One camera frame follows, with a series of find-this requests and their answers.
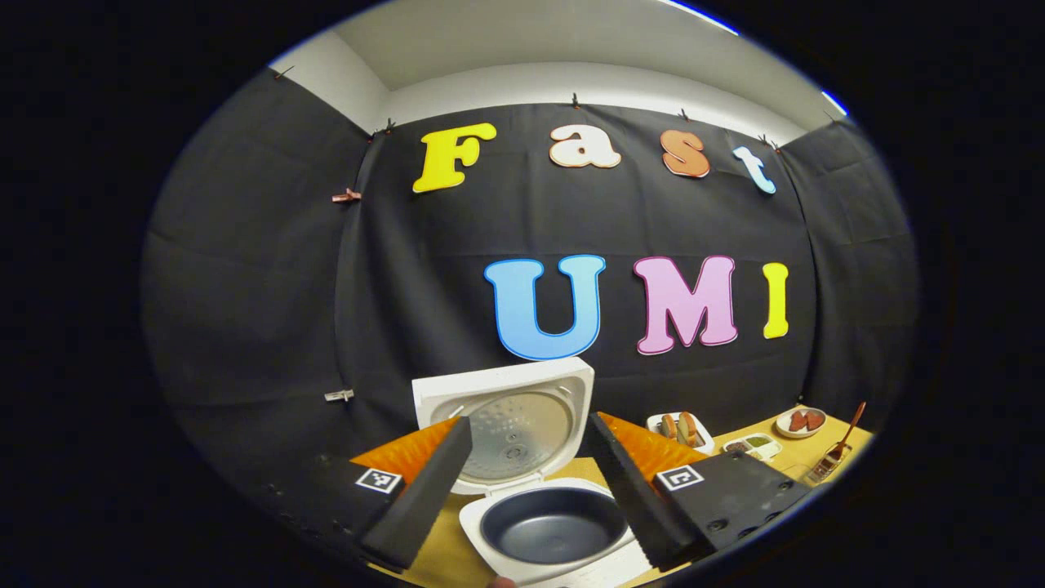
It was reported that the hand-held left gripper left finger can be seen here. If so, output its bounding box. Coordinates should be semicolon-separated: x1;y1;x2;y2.
260;416;474;572

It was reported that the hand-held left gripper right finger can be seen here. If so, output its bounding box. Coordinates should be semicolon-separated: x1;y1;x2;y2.
588;412;815;572

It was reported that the white rice cooker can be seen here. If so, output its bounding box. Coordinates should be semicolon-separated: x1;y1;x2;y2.
411;356;656;588

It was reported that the brown wooden spoon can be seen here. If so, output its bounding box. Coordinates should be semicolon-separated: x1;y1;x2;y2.
829;400;868;462

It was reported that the white toaster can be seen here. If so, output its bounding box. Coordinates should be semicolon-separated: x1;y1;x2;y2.
646;410;717;457

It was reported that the white divided grain dish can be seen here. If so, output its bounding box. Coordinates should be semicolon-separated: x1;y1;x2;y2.
722;432;783;461

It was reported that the small white plate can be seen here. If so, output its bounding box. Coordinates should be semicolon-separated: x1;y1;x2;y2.
775;406;828;440

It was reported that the black backdrop cloth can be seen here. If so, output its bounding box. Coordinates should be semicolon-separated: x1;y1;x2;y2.
140;69;922;523

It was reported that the row of black cloth clips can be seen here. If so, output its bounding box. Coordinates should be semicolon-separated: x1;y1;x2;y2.
276;67;840;152

